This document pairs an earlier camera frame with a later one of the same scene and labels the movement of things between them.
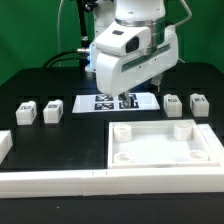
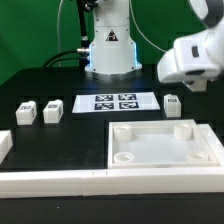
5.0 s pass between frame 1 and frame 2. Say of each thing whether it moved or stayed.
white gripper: moved
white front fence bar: stayed
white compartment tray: stayed
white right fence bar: stayed
